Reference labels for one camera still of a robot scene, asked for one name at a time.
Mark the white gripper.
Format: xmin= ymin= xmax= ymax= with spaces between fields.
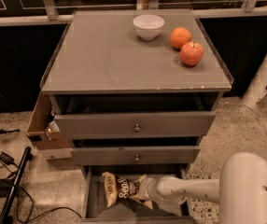
xmin=138 ymin=177 xmax=162 ymax=201

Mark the brown chip bag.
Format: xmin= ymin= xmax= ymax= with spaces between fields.
xmin=103 ymin=172 xmax=153 ymax=209

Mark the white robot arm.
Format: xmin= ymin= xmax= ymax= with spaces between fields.
xmin=139 ymin=152 xmax=267 ymax=224

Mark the middle grey drawer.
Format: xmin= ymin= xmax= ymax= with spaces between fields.
xmin=71 ymin=146 xmax=200 ymax=165

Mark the grey drawer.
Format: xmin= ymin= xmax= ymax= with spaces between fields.
xmin=71 ymin=146 xmax=200 ymax=165
xmin=82 ymin=164 xmax=197 ymax=224
xmin=55 ymin=111 xmax=216 ymax=140

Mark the bottom grey drawer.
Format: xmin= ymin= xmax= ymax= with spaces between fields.
xmin=82 ymin=164 xmax=197 ymax=224

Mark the top grey drawer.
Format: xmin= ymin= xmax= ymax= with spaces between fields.
xmin=55 ymin=111 xmax=216 ymax=140

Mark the grey drawer cabinet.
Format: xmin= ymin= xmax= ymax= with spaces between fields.
xmin=39 ymin=8 xmax=234 ymax=224

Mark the cardboard box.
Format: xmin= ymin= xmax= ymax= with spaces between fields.
xmin=27 ymin=93 xmax=71 ymax=160

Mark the black pole stand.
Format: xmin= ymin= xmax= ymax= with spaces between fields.
xmin=0 ymin=147 xmax=33 ymax=224

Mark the red apple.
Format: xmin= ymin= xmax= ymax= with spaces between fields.
xmin=179 ymin=41 xmax=204 ymax=66

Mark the black power adapter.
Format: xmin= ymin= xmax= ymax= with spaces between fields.
xmin=0 ymin=152 xmax=14 ymax=164

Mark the orange fruit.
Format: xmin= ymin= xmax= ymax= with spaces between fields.
xmin=169 ymin=27 xmax=191 ymax=49

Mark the white ceramic bowl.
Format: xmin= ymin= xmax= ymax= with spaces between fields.
xmin=133 ymin=14 xmax=164 ymax=41

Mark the black floor cable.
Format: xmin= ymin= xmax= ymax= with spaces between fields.
xmin=0 ymin=145 xmax=83 ymax=224

